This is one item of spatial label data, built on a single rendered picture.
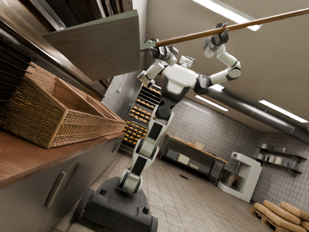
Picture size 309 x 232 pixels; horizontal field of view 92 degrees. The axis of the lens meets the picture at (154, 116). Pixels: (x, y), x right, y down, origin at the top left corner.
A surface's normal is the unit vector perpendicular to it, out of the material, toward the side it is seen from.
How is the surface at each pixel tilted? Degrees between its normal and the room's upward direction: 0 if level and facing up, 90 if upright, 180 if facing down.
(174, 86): 91
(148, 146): 92
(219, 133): 90
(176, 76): 91
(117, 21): 140
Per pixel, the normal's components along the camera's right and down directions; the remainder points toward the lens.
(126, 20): 0.26, 0.96
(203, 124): 0.07, -0.07
